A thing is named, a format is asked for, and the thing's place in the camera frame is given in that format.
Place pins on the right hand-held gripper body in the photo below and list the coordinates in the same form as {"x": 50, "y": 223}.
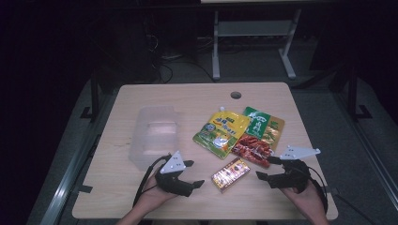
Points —
{"x": 294, "y": 178}

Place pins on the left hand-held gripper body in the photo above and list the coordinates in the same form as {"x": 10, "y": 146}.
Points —
{"x": 172, "y": 182}

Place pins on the red and gold box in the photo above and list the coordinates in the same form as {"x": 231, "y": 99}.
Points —
{"x": 230, "y": 174}

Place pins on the clear plastic container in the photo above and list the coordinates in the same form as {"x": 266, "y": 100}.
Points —
{"x": 155, "y": 137}

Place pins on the yellow spout pouch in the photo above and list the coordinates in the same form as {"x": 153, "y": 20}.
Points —
{"x": 220, "y": 132}

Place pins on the person's left hand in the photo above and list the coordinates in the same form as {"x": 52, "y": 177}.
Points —
{"x": 155, "y": 196}

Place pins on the person's right hand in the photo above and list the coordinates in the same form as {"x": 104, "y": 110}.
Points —
{"x": 306, "y": 201}

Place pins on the green and red snack packet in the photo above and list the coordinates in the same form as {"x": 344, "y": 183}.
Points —
{"x": 261, "y": 137}

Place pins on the black metal stand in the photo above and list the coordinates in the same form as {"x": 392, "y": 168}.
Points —
{"x": 94, "y": 93}
{"x": 353, "y": 93}

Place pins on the grey table bracket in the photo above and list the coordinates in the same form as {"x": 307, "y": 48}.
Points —
{"x": 328, "y": 189}
{"x": 84, "y": 188}

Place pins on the aluminium rail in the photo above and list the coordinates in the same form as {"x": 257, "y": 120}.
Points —
{"x": 68, "y": 178}
{"x": 372, "y": 153}

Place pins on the white metal desk frame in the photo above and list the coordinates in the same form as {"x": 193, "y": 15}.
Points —
{"x": 253, "y": 28}

